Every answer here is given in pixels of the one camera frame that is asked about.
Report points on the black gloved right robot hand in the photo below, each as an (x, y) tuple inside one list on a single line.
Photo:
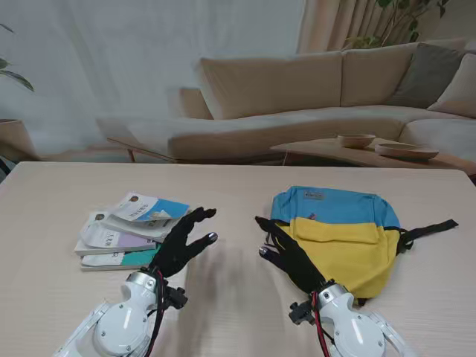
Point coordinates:
[(294, 256)]

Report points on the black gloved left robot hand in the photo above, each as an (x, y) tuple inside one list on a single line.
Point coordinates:
[(175, 245)]

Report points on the blue and white duck book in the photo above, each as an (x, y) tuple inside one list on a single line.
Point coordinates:
[(148, 215)]

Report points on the blue and yellow school bag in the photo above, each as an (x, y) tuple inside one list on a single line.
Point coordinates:
[(334, 253)]

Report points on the purple and white bird book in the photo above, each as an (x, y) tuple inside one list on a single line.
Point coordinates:
[(111, 241)]

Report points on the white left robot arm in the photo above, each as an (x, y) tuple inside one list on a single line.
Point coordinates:
[(119, 323)]

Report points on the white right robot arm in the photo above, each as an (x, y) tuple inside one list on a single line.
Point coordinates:
[(346, 323)]

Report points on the teal and white book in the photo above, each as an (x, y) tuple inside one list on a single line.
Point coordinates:
[(130, 258)]

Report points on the wooden coffee table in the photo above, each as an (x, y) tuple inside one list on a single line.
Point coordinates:
[(327, 148)]

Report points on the small wooden bowl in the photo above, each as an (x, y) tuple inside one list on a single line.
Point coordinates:
[(355, 140)]

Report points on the wide shallow wooden bowl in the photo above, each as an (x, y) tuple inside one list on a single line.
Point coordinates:
[(405, 151)]

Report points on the beige sofa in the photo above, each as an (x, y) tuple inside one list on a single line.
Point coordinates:
[(260, 85)]

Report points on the black stand leg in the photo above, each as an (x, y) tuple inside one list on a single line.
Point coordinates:
[(3, 165)]

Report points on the light wooden planter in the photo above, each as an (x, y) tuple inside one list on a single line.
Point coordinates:
[(15, 139)]

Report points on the white sheer curtain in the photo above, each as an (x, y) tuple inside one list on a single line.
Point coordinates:
[(111, 56)]

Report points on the grey cushion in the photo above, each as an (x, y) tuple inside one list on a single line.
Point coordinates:
[(424, 74)]

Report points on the tall green leafy plant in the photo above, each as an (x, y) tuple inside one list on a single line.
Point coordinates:
[(366, 41)]

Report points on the variegated leaf plant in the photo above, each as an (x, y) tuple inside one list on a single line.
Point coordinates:
[(18, 79)]

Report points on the beige curtain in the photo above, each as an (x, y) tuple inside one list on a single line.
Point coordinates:
[(327, 26)]

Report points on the beige cushion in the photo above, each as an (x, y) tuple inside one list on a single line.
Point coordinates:
[(461, 93)]

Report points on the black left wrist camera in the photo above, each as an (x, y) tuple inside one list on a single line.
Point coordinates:
[(176, 296)]

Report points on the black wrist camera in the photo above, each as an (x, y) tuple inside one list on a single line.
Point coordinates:
[(301, 313), (176, 296)]

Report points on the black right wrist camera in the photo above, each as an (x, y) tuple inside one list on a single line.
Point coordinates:
[(301, 313)]

